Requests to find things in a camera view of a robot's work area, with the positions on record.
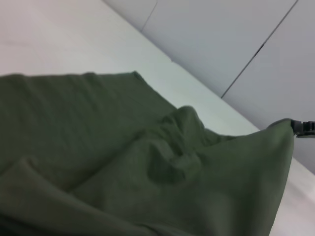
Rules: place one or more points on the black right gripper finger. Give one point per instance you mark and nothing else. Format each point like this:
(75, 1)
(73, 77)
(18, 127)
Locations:
(304, 127)

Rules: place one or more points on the dark green printed T-shirt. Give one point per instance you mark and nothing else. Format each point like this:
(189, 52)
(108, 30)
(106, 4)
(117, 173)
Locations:
(135, 159)

